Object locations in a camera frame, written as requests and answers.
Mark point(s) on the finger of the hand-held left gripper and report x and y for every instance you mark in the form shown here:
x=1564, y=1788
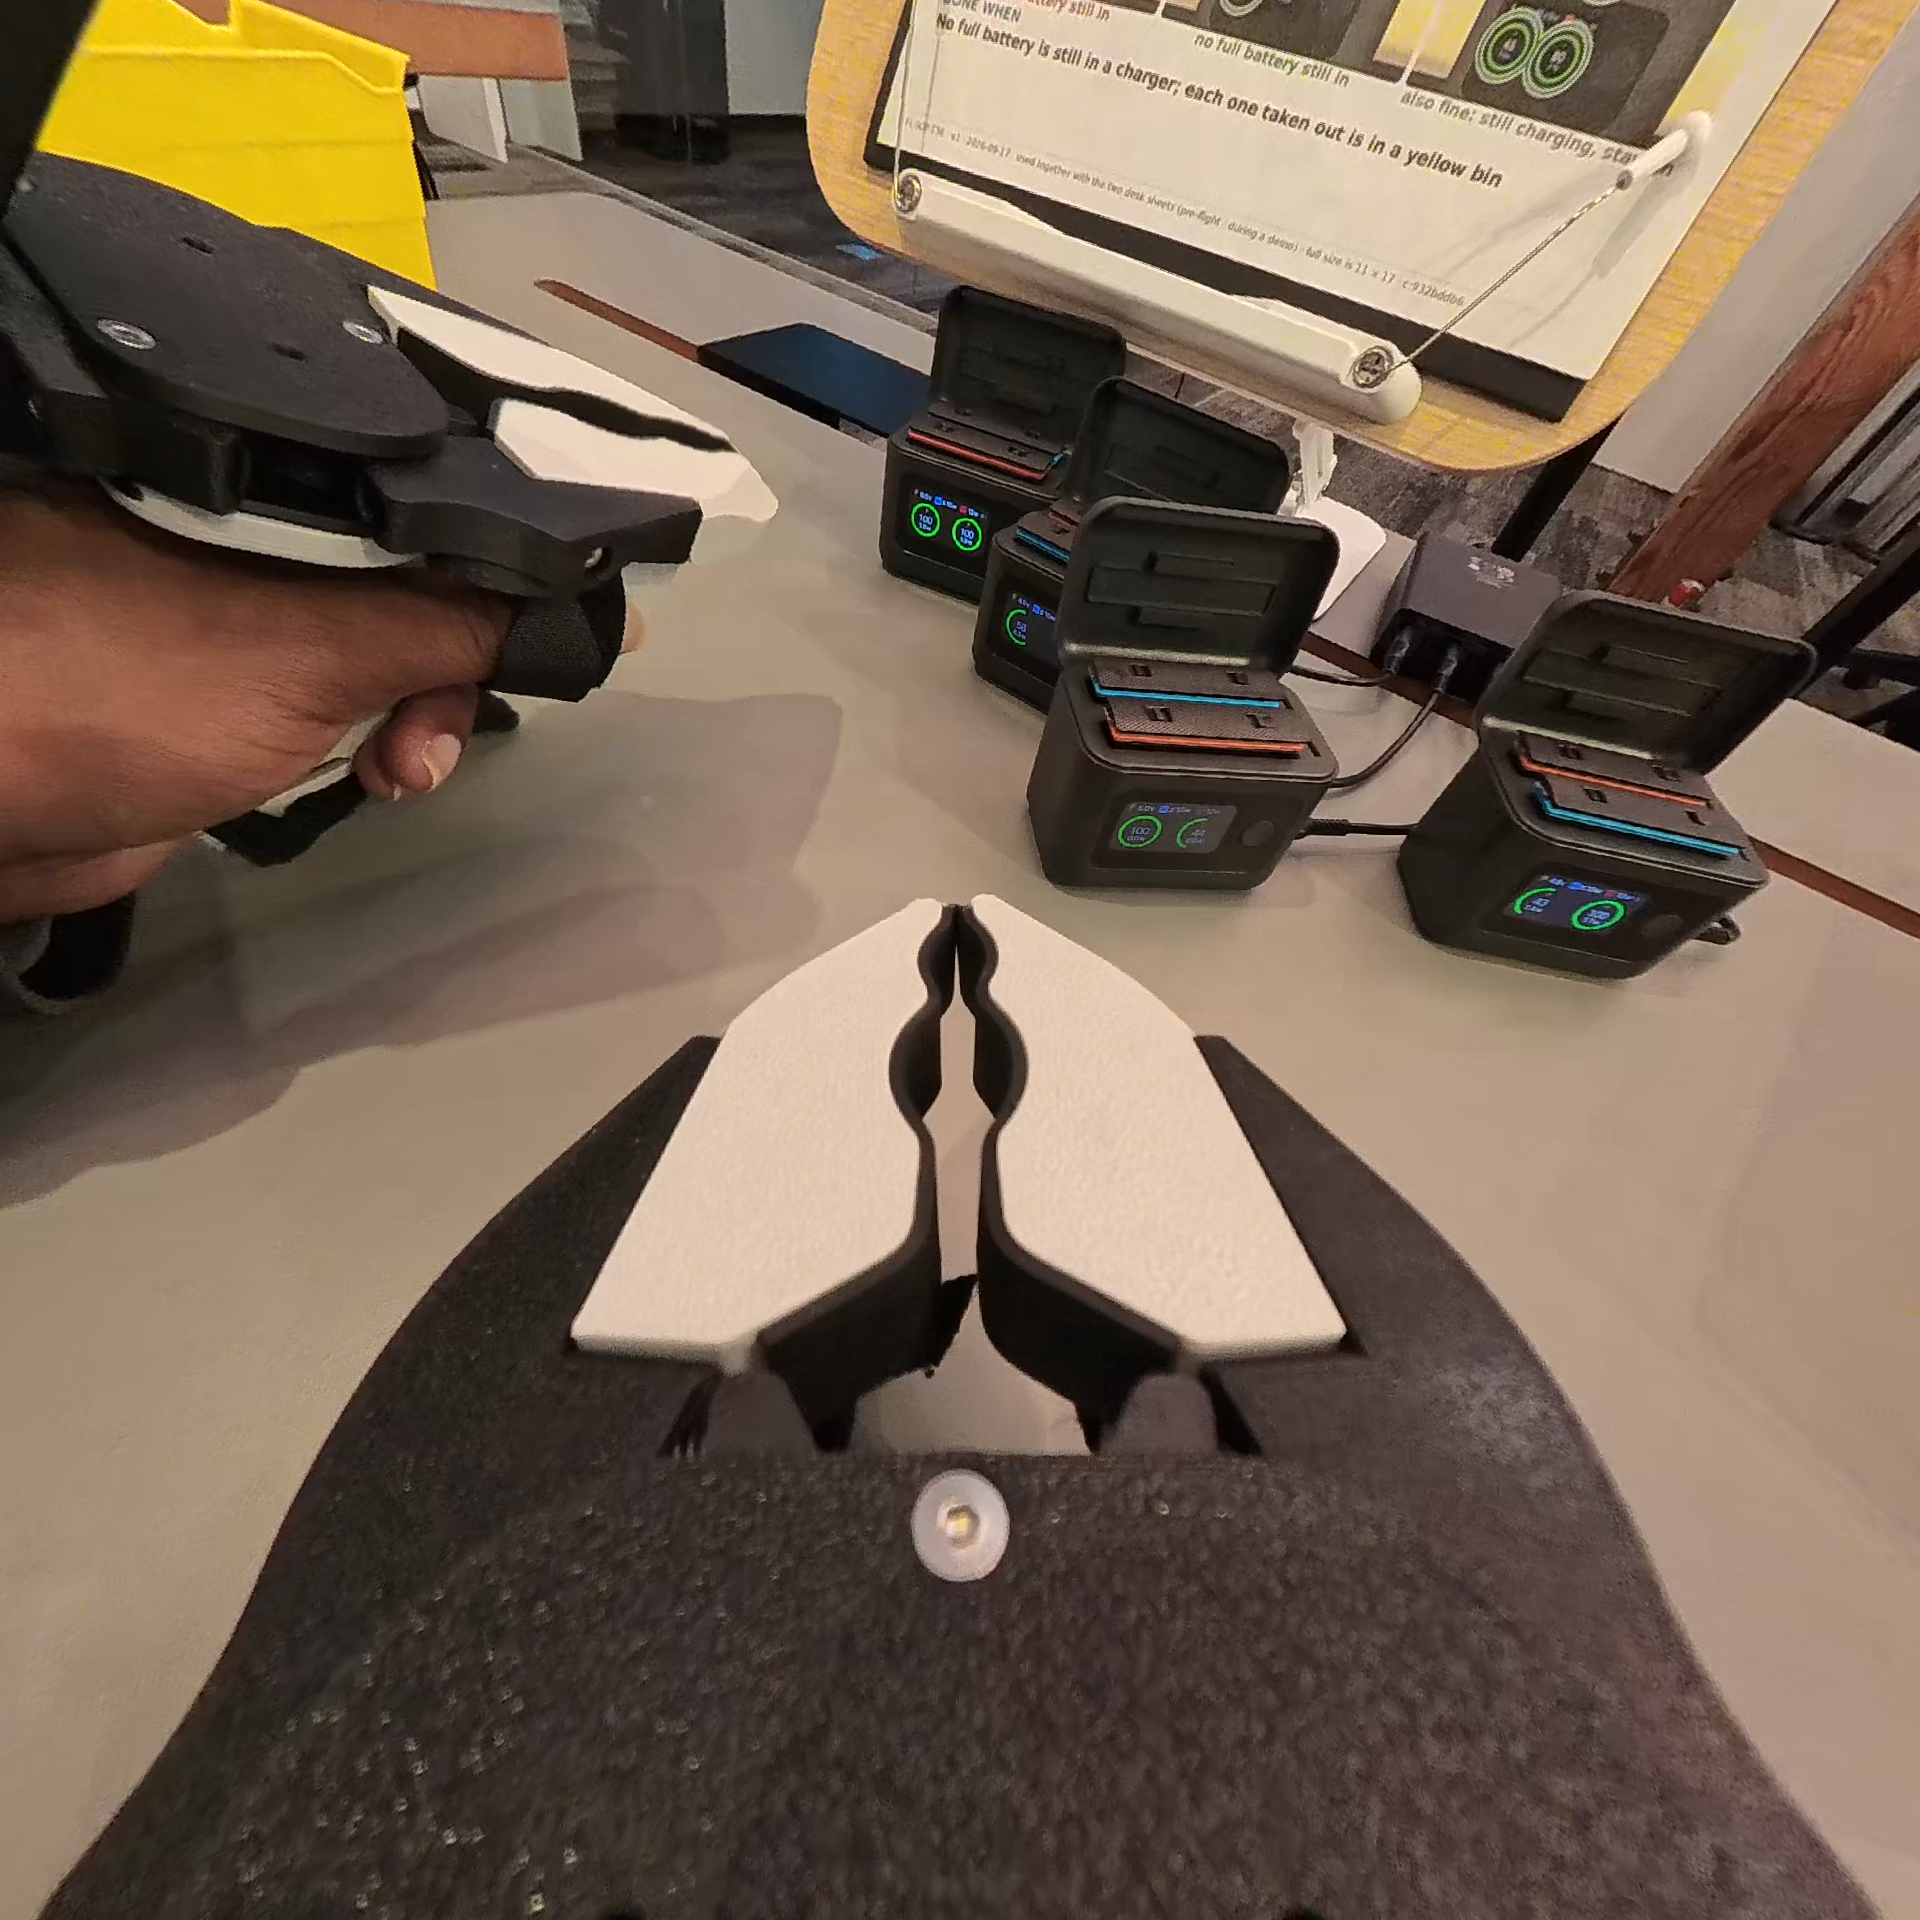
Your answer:
x=527, y=355
x=646, y=456

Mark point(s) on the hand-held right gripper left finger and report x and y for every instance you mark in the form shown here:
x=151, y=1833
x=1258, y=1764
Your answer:
x=766, y=1171

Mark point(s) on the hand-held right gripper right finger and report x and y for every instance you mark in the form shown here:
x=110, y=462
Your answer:
x=1171, y=1171

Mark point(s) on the yellow plastic bin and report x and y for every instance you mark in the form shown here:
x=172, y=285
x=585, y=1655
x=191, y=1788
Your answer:
x=241, y=137

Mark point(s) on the black battery charging case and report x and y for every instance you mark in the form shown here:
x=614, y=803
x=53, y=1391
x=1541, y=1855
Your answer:
x=1187, y=450
x=1651, y=676
x=1200, y=571
x=1020, y=360

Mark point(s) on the person's left hand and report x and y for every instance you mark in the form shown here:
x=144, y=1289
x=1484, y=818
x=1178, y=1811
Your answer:
x=211, y=676

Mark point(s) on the dark flat pad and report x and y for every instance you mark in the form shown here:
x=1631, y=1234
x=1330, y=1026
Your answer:
x=797, y=377

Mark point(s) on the white stand base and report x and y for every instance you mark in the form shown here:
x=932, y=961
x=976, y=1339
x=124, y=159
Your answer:
x=1351, y=557

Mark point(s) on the white instruction sheet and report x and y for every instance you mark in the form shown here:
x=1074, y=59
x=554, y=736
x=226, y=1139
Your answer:
x=1200, y=137

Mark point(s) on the black multi-port power hub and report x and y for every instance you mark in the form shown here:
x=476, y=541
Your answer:
x=1487, y=601

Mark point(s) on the wooden sign board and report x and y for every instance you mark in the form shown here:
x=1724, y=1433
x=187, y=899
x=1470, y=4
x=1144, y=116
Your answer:
x=1741, y=331

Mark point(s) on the wooden post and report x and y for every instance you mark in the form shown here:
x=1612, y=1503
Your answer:
x=1770, y=437

